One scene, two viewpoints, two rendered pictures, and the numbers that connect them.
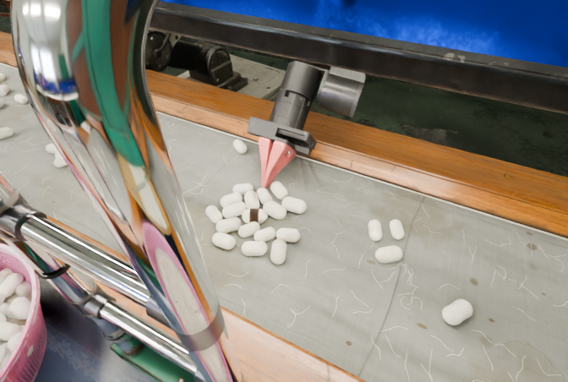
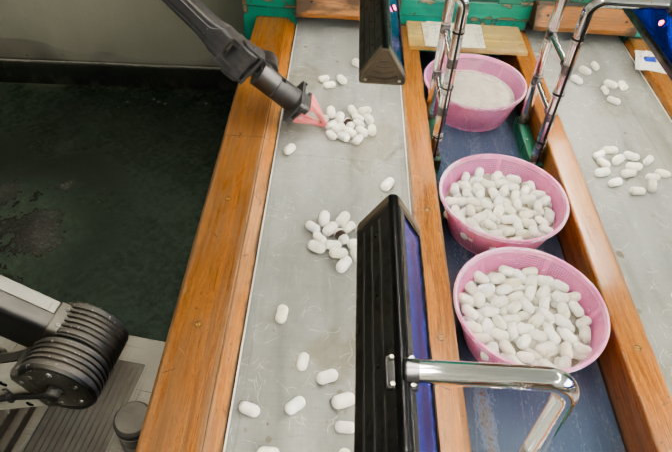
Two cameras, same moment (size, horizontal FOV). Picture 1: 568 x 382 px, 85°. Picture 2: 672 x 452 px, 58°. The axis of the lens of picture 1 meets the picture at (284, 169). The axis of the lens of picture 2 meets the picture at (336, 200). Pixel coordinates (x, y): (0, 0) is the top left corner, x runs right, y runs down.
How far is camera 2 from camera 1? 1.44 m
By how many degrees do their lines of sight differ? 76
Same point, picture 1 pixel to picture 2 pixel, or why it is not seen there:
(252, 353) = (415, 101)
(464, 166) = not seen: hidden behind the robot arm
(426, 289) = (350, 72)
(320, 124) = (247, 110)
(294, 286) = (376, 106)
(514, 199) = (283, 43)
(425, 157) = not seen: hidden behind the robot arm
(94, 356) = not seen: hidden behind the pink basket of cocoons
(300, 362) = (408, 90)
